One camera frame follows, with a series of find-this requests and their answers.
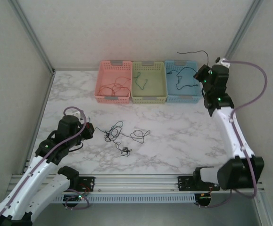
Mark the thin aluminium wall rail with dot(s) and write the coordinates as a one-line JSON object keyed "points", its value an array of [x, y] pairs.
{"points": [[75, 69]]}

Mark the aluminium frame leg post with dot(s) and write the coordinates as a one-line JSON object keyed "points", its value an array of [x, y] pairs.
{"points": [[264, 209]]}

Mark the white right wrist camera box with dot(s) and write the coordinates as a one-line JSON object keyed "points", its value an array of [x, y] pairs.
{"points": [[222, 62]]}

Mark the blue perforated plastic basket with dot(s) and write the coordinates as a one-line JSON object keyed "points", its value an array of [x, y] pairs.
{"points": [[188, 96]]}

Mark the aluminium frame corner post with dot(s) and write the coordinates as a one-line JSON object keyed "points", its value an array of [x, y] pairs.
{"points": [[244, 26], [32, 35]]}

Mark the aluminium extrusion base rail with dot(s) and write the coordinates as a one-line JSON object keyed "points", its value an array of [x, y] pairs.
{"points": [[138, 182]]}

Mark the aluminium table side rail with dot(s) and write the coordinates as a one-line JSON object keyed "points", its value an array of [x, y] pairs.
{"points": [[44, 106]]}

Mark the yellow-green perforated plastic basket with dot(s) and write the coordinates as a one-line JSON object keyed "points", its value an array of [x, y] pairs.
{"points": [[152, 80]]}

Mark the black electronics board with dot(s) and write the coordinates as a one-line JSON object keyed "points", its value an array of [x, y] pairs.
{"points": [[76, 199], [203, 199]]}

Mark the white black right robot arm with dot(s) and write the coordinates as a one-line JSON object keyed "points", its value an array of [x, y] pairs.
{"points": [[235, 136]]}

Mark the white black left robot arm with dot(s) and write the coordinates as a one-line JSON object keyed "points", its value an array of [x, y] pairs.
{"points": [[32, 183]]}

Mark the pink perforated plastic basket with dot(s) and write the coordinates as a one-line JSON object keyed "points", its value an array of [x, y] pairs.
{"points": [[110, 77]]}

